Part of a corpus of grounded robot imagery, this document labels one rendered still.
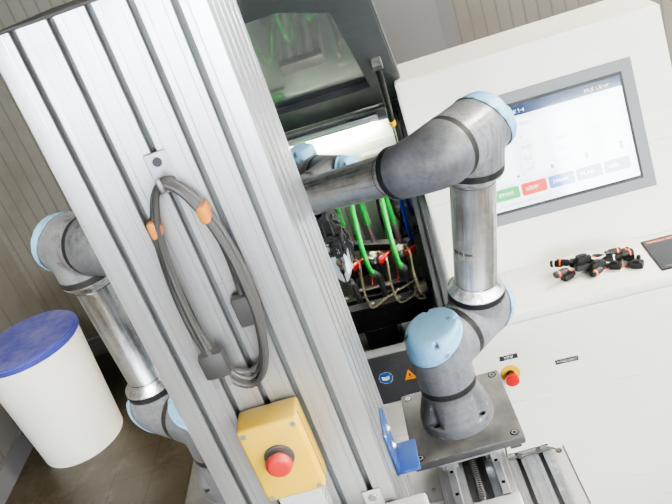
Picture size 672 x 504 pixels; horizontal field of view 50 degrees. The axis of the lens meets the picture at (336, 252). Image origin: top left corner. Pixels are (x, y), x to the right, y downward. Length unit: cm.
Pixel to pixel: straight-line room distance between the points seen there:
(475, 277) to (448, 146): 34
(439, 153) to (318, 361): 40
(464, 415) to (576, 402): 69
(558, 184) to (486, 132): 85
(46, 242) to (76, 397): 240
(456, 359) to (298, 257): 58
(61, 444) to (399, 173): 297
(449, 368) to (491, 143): 44
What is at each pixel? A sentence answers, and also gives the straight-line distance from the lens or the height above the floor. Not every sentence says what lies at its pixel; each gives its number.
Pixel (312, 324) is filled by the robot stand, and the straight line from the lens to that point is 98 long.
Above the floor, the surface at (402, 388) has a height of 83.
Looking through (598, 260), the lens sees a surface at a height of 101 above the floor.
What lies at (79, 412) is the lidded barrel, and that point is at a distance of 384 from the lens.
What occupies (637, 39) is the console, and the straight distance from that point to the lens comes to 211.
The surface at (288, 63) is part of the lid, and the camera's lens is 178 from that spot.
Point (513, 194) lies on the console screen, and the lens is 207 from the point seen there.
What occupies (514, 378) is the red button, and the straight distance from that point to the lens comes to 200.
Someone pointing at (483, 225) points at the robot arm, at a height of 144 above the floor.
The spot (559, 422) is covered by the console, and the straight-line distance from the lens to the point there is 217.
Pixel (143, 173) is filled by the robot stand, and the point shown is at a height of 183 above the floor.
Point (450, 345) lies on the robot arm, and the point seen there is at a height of 124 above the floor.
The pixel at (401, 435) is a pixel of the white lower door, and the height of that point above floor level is 67.
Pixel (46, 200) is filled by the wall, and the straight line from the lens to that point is 449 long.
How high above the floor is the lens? 205
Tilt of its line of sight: 25 degrees down
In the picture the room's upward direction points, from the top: 20 degrees counter-clockwise
